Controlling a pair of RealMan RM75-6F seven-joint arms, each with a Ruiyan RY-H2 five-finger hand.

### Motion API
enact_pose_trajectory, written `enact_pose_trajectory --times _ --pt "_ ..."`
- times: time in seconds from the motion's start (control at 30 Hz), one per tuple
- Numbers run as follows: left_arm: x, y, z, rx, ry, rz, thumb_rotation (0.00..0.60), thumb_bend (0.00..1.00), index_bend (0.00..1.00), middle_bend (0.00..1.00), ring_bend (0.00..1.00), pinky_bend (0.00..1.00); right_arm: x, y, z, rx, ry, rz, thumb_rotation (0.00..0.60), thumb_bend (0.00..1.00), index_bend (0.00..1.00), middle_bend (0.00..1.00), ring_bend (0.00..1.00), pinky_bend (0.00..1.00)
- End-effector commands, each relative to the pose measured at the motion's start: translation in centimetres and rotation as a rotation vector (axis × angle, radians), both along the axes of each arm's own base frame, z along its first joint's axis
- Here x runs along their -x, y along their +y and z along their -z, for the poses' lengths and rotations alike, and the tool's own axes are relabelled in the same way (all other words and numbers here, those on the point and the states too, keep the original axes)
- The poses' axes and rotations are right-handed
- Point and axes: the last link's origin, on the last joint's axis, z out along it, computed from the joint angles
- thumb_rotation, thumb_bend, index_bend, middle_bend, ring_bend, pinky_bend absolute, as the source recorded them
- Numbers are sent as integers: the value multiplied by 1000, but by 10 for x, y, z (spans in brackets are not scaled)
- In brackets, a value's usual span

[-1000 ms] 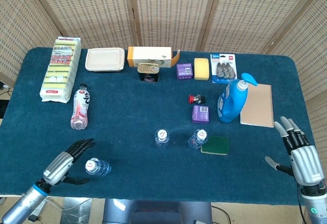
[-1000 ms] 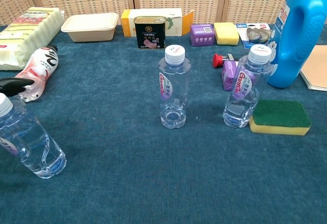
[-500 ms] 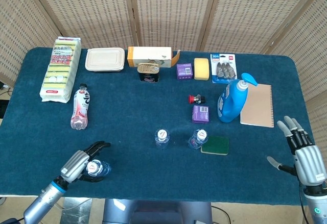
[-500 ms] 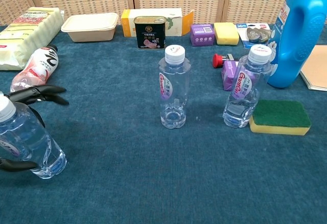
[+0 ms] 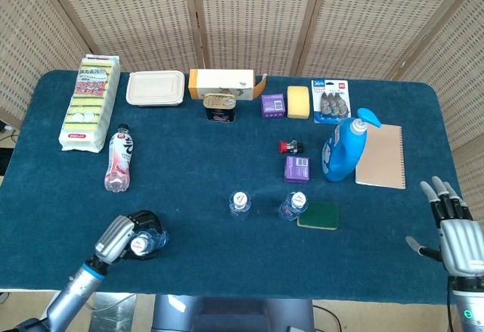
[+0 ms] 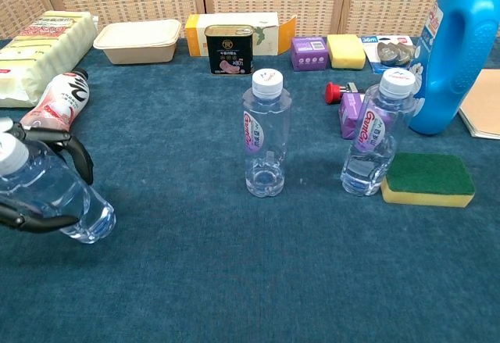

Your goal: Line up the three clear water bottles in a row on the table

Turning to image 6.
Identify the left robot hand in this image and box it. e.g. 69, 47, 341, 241
0, 116, 95, 234

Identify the clear water bottle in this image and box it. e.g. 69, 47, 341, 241
241, 67, 293, 198
0, 131, 117, 245
340, 67, 417, 198

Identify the blue table cloth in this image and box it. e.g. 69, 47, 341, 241
0, 34, 500, 343

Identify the yellow sponge multipack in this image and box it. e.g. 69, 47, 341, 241
0, 9, 98, 109

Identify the red emergency stop button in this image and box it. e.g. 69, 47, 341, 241
325, 81, 366, 105

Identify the small purple box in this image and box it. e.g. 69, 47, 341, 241
291, 36, 328, 72
337, 92, 368, 141

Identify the blue detergent jug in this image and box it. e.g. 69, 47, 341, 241
408, 0, 500, 136

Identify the beige lidded food container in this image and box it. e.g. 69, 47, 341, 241
92, 18, 183, 66

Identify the black luncheon meat can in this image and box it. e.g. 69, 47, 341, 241
204, 24, 255, 76

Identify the plain yellow sponge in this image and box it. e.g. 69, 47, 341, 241
326, 34, 367, 70

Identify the yellow white carton box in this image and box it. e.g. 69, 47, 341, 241
184, 12, 297, 58

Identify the brown spiral notebook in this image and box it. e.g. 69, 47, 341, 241
457, 68, 500, 140

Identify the correction tape blister pack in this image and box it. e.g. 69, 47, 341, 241
361, 34, 419, 75

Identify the green yellow scouring sponge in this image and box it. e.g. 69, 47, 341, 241
380, 152, 477, 209

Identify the pink drink bottle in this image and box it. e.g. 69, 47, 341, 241
19, 67, 91, 135

